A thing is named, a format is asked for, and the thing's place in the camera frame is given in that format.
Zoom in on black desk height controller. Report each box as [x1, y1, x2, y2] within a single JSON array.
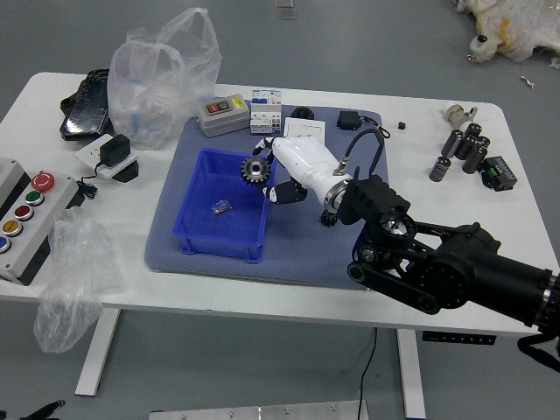
[[422, 332, 498, 346]]

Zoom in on red and black wire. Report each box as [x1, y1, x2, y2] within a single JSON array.
[[358, 115, 392, 139]]

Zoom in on blue-grey mat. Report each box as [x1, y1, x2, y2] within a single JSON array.
[[143, 104, 395, 292]]

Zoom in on crumpled clear plastic bag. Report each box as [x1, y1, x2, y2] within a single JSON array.
[[33, 207, 122, 354]]

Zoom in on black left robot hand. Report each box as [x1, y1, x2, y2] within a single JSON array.
[[0, 398, 67, 420]]

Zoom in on metal base plate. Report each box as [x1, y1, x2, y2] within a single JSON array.
[[148, 400, 369, 420]]

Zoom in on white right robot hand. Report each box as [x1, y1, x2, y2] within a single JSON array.
[[251, 135, 352, 207]]

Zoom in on small black module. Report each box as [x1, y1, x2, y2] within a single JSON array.
[[336, 110, 361, 131]]

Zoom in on black power adapter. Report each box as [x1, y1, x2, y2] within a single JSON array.
[[98, 134, 131, 168]]

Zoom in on grey two-button switch box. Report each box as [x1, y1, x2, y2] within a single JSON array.
[[195, 94, 252, 139]]

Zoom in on white table leg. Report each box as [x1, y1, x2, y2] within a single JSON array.
[[74, 308, 120, 397], [396, 328, 427, 419]]

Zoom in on grey control box coloured buttons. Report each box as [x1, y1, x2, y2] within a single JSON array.
[[0, 157, 80, 286]]

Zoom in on black adapter cord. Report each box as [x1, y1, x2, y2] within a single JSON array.
[[76, 164, 104, 200]]

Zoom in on white socket plate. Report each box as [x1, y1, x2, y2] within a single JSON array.
[[73, 138, 139, 180]]

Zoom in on black module with green terminals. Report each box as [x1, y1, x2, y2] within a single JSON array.
[[479, 156, 519, 192]]

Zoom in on grey-white round connector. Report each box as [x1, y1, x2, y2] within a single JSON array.
[[444, 103, 477, 128]]

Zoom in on black cable under table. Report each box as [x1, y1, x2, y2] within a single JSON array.
[[358, 326, 378, 420]]

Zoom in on blue plastic box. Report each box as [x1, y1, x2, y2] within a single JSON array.
[[173, 148, 280, 265]]

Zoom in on white circuit breaker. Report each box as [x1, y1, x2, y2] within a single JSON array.
[[248, 88, 284, 137]]

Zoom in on black plastic tray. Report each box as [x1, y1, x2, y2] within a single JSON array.
[[59, 67, 113, 142]]

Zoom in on white wall switch panel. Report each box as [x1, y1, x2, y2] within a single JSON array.
[[282, 116, 327, 145]]

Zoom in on large clear plastic bag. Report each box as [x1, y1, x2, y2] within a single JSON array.
[[107, 6, 223, 151]]

